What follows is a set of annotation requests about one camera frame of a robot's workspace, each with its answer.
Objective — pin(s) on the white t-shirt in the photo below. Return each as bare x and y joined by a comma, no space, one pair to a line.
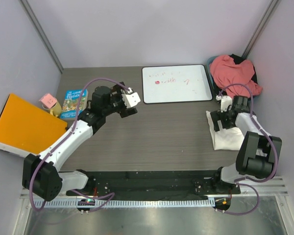
225,139

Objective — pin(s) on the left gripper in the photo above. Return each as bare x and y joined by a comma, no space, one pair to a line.
119,89

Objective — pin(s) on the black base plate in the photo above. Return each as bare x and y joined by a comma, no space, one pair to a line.
157,185

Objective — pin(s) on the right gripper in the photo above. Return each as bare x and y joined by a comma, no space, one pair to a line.
217,115

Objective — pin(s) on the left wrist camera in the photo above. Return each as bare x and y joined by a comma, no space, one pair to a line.
130,98

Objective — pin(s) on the teal laundry basket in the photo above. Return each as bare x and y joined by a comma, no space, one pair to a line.
215,88

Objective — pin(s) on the blue treehouse book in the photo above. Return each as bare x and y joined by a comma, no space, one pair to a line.
70,103

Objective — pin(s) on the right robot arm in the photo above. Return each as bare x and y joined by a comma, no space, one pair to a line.
258,156

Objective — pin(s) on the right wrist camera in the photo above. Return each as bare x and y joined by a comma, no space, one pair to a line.
225,102

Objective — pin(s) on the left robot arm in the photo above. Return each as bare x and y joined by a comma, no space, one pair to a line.
41,173

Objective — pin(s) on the pink t-shirt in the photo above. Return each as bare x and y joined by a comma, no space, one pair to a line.
232,76

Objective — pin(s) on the orange book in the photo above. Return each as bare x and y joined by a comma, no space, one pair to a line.
26,129

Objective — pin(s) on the aluminium rail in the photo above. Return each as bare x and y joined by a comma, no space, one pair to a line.
273,187

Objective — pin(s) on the white slotted cable duct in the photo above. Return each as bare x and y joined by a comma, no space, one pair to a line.
117,204

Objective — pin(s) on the white whiteboard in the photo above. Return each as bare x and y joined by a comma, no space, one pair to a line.
169,84

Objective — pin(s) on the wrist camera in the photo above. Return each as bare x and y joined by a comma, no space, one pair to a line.
130,98
225,102

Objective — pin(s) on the yellow mug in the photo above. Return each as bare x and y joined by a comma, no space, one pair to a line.
55,110

